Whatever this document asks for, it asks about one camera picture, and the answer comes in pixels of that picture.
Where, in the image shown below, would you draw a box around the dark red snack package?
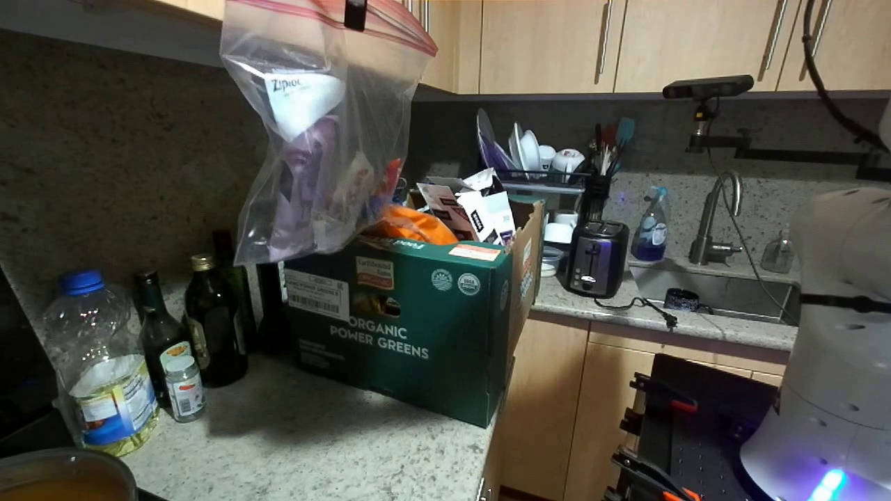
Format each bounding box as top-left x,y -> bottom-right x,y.
412,182 -> 477,239

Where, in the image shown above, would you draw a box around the white carton with dark label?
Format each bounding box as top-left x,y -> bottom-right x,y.
451,168 -> 519,249

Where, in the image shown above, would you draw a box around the dark glass bottle white label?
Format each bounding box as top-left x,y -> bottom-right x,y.
132,269 -> 193,411

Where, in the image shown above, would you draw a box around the clear Ziploc bag with snacks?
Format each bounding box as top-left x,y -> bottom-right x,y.
221,0 -> 441,268

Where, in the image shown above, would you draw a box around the slim black glass bottle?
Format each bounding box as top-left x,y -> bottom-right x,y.
253,260 -> 291,359

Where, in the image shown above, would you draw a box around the silver kitchen faucet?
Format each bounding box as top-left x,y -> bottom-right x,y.
687,168 -> 746,268

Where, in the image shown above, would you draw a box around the black robot cart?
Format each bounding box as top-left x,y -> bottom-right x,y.
607,353 -> 786,501

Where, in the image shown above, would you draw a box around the plastic oil bottle blue cap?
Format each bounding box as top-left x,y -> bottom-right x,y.
40,269 -> 163,459

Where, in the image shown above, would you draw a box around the steel kitchen sink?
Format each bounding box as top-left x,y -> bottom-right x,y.
639,260 -> 809,327

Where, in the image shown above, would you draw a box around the blue spray bottle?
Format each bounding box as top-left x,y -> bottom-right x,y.
630,183 -> 671,265

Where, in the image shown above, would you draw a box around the dark pot with brown contents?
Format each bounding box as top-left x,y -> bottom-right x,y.
0,448 -> 139,501

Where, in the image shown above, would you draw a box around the light wood base cabinets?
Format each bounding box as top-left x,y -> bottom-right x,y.
498,310 -> 792,501

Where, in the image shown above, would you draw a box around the olive oil bottle gold cap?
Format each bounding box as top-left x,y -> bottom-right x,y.
182,251 -> 252,391

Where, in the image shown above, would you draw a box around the dish rack with plates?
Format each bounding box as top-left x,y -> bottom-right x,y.
473,108 -> 593,201

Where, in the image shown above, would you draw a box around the clear soap dispenser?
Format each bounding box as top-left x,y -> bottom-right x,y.
760,226 -> 800,275

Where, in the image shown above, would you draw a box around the small spice jar white label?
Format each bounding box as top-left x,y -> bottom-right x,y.
158,342 -> 209,425

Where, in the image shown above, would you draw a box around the orange carrot bag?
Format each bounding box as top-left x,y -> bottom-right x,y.
366,203 -> 463,251

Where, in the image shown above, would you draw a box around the dark green glass bottle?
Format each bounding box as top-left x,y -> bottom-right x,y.
209,228 -> 260,356

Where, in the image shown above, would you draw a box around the green organic greens cardboard box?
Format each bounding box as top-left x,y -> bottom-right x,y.
280,199 -> 545,432

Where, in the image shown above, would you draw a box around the dark purple toaster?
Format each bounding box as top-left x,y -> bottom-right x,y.
558,221 -> 633,300

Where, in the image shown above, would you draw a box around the white dish stack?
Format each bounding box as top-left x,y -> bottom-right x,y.
541,212 -> 584,278

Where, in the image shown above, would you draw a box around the black utensil holder with utensils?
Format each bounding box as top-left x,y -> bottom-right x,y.
576,115 -> 640,228

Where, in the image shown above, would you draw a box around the black clamp orange tip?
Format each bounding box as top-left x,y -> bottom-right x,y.
610,448 -> 706,501
630,372 -> 701,418

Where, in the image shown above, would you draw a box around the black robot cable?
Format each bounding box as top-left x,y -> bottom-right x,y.
800,0 -> 891,160

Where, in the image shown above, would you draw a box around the light wood wall cabinets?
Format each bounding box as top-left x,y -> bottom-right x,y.
151,0 -> 891,98

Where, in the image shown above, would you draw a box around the black toaster power cord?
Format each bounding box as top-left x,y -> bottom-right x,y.
593,292 -> 681,329

